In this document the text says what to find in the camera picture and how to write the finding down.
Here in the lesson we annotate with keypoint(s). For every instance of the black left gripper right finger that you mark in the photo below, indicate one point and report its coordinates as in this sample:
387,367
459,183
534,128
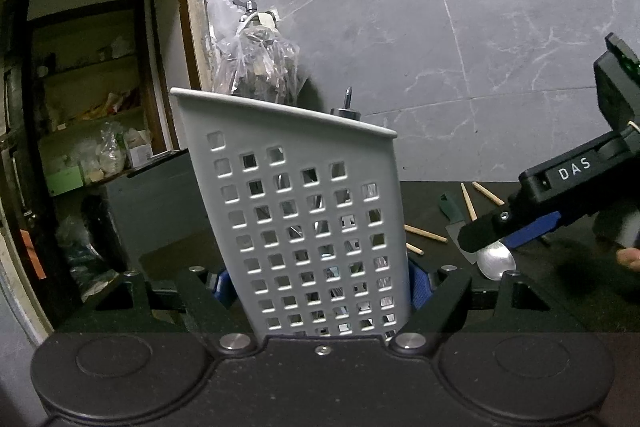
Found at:
443,315

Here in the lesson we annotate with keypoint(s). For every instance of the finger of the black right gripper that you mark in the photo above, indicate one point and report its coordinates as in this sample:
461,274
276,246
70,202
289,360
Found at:
517,223

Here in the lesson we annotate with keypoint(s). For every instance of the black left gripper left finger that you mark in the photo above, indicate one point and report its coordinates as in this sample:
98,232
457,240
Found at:
216,327

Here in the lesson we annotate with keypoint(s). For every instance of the metal spoon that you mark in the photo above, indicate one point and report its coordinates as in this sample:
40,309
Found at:
495,259

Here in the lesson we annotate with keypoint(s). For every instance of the grey perforated utensil basket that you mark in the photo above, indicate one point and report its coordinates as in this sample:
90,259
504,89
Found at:
307,214

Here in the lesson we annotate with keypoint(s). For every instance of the right hand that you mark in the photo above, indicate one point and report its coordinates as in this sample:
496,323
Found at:
629,258

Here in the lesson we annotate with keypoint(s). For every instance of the wooden chopstick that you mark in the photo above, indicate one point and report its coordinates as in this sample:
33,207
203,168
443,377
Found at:
428,235
415,250
488,194
468,202

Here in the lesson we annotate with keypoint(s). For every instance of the dark grey cabinet box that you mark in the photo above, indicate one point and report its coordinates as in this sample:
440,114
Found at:
159,217

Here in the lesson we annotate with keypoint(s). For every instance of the black knob utensil top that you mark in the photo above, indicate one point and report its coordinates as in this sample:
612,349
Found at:
346,110

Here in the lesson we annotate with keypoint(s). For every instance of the wooden storage shelf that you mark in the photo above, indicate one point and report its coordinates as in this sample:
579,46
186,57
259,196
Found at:
99,108

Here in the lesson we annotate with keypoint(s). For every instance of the clear plastic bag hanging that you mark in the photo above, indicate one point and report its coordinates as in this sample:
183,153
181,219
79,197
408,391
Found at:
252,58

